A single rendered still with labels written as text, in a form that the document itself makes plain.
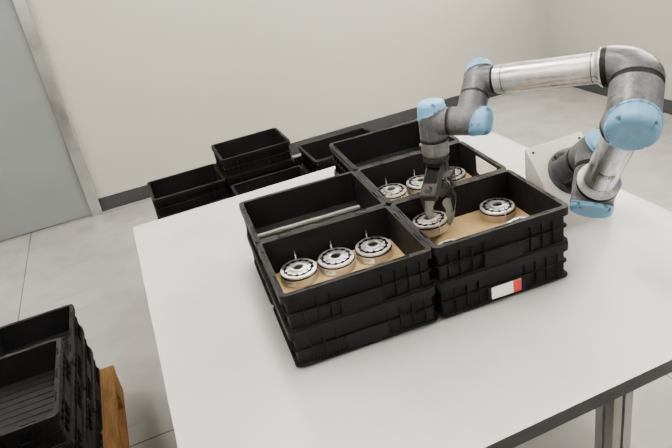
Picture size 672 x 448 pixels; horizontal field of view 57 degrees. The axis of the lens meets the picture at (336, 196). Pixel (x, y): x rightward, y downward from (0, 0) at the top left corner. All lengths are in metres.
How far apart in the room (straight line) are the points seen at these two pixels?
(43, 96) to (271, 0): 1.67
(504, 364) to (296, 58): 3.53
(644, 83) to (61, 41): 3.69
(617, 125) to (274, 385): 1.00
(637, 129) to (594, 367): 0.54
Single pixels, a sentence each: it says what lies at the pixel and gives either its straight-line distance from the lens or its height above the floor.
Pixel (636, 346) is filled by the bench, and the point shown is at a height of 0.70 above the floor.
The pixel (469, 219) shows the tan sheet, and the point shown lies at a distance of 1.89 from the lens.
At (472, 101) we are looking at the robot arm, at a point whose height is 1.23.
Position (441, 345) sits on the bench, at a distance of 1.63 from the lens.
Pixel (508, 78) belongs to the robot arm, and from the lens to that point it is 1.66.
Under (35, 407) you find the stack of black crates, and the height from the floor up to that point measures 0.49.
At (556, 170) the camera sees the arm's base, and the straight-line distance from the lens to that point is 2.03.
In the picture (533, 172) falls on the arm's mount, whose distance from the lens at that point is 2.06.
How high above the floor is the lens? 1.75
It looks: 25 degrees down
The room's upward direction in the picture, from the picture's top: 10 degrees counter-clockwise
